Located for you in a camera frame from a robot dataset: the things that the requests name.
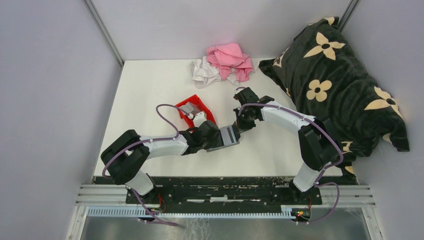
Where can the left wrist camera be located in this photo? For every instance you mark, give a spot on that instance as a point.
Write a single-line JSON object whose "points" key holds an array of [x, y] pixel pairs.
{"points": [[199, 118]]}

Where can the red plastic bin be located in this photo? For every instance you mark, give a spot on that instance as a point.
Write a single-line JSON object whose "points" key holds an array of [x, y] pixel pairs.
{"points": [[188, 118]]}

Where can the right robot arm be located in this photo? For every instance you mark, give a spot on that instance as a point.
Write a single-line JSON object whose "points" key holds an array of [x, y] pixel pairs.
{"points": [[319, 145]]}

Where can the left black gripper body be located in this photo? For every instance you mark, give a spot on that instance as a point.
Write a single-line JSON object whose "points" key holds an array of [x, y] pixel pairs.
{"points": [[209, 143]]}

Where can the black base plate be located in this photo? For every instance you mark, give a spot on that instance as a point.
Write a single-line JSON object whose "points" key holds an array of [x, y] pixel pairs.
{"points": [[227, 195]]}

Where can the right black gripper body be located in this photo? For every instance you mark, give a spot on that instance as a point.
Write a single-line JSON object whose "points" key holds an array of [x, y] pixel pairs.
{"points": [[244, 121]]}

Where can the white cloth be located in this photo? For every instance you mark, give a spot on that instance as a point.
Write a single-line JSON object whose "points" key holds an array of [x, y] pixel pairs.
{"points": [[203, 74]]}

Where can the black floral pillow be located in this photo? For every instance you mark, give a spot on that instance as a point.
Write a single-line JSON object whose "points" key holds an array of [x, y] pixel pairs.
{"points": [[322, 76]]}

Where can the grey card holder wallet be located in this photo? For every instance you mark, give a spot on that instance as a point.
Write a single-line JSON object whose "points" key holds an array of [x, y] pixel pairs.
{"points": [[219, 145]]}

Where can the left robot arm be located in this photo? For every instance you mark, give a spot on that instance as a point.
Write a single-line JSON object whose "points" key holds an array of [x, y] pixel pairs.
{"points": [[124, 158]]}

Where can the stack of cards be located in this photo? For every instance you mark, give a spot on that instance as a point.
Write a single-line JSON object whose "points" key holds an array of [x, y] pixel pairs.
{"points": [[190, 108]]}

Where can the aluminium rail frame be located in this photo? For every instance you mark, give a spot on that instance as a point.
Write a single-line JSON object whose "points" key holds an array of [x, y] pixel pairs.
{"points": [[346, 213]]}

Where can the pink cloth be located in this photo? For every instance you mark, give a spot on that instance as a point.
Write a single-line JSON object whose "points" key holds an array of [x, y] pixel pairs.
{"points": [[229, 59]]}

